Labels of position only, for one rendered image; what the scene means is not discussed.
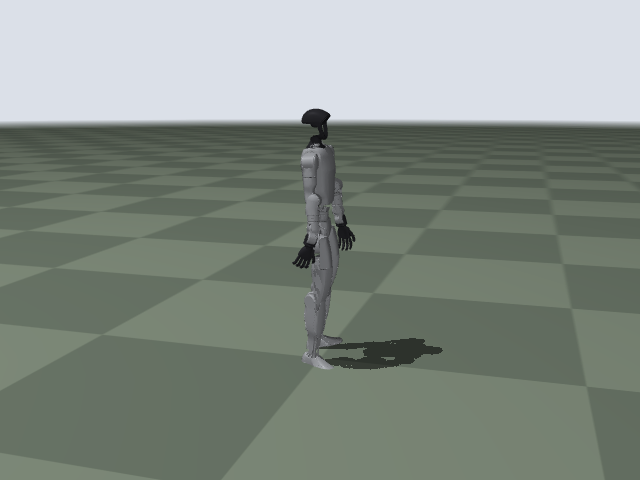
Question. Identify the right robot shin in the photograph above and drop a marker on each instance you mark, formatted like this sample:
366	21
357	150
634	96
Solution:
314	323

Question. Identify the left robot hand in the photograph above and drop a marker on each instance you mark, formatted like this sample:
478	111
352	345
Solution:
345	233

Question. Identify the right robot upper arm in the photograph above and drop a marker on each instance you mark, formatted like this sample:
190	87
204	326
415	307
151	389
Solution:
309	165

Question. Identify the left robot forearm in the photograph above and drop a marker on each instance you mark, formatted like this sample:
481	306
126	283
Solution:
338	209

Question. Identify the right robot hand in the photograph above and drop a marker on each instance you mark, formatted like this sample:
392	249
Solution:
306	254

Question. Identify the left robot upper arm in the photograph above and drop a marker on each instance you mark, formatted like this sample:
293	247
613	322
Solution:
338	182

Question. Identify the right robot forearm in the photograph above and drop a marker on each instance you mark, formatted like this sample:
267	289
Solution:
312	214

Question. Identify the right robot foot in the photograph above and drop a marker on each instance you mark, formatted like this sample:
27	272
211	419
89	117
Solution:
316	362

